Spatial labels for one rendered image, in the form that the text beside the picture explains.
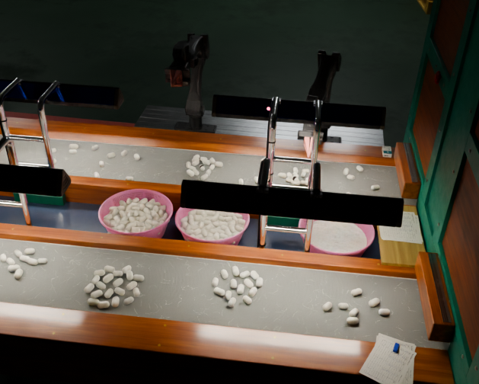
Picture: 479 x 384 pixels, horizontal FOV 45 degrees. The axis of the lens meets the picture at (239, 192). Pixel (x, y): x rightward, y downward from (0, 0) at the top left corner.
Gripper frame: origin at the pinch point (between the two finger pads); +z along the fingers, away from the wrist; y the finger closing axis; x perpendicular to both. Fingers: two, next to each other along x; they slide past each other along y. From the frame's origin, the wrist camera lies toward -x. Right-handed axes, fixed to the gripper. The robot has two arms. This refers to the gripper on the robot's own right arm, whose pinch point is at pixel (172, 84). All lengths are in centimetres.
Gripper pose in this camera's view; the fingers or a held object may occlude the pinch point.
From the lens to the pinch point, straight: 229.7
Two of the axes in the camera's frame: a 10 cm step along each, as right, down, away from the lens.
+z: -1.5, 5.8, -8.0
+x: -0.2, 8.1, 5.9
